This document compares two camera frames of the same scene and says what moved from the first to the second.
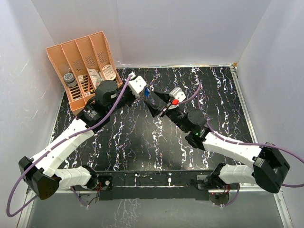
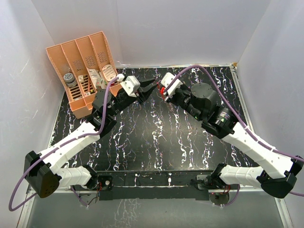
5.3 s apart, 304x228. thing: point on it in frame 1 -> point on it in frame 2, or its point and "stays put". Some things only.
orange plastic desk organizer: x=80 y=63 stays put
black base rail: x=177 y=185 stays put
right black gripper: x=166 y=98 -> x=172 y=100
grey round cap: x=70 y=80 stays put
